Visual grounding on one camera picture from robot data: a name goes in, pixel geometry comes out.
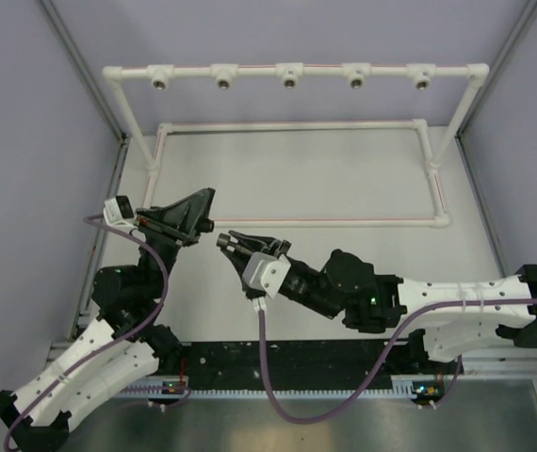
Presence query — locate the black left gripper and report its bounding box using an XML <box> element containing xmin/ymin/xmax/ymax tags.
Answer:
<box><xmin>138</xmin><ymin>189</ymin><xmax>219</xmax><ymax>299</ymax></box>

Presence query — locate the grey faucet knob part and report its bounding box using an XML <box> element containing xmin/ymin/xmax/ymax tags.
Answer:
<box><xmin>216</xmin><ymin>233</ymin><xmax>236</xmax><ymax>250</ymax></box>

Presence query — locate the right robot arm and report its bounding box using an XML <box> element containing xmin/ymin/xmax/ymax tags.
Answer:
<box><xmin>217</xmin><ymin>231</ymin><xmax>537</xmax><ymax>373</ymax></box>

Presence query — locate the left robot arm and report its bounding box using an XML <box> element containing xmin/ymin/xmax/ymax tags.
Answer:
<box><xmin>0</xmin><ymin>187</ymin><xmax>216</xmax><ymax>451</ymax></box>

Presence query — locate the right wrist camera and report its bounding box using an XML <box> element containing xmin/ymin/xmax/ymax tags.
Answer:
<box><xmin>241</xmin><ymin>252</ymin><xmax>291</xmax><ymax>299</ymax></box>

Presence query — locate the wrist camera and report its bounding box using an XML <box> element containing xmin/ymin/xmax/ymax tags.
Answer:
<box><xmin>241</xmin><ymin>252</ymin><xmax>291</xmax><ymax>299</ymax></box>
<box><xmin>103</xmin><ymin>195</ymin><xmax>135</xmax><ymax>227</ymax></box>

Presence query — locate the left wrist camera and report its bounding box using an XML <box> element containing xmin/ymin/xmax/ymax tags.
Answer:
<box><xmin>103</xmin><ymin>195</ymin><xmax>135</xmax><ymax>227</ymax></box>

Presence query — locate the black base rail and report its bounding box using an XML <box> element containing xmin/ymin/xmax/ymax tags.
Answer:
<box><xmin>156</xmin><ymin>340</ymin><xmax>455</xmax><ymax>391</ymax></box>

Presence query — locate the left aluminium frame post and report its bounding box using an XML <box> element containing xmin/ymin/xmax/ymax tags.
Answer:
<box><xmin>36</xmin><ymin>1</ymin><xmax>128</xmax><ymax>339</ymax></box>

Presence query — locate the aluminium frame post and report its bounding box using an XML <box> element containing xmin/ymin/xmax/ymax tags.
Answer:
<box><xmin>36</xmin><ymin>1</ymin><xmax>128</xmax><ymax>339</ymax></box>
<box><xmin>459</xmin><ymin>1</ymin><xmax>537</xmax><ymax>273</ymax></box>

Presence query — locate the white PVC pipe frame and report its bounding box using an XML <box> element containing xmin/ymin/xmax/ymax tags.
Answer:
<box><xmin>103</xmin><ymin>62</ymin><xmax>490</xmax><ymax>228</ymax></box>

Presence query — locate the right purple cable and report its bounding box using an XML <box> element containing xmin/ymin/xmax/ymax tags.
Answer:
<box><xmin>252</xmin><ymin>296</ymin><xmax>537</xmax><ymax>424</ymax></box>

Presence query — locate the grey slotted cable duct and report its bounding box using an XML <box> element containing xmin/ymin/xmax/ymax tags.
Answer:
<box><xmin>116</xmin><ymin>378</ymin><xmax>445</xmax><ymax>402</ymax></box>

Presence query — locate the right aluminium frame post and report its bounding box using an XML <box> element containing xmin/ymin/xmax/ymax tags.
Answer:
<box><xmin>459</xmin><ymin>1</ymin><xmax>537</xmax><ymax>273</ymax></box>

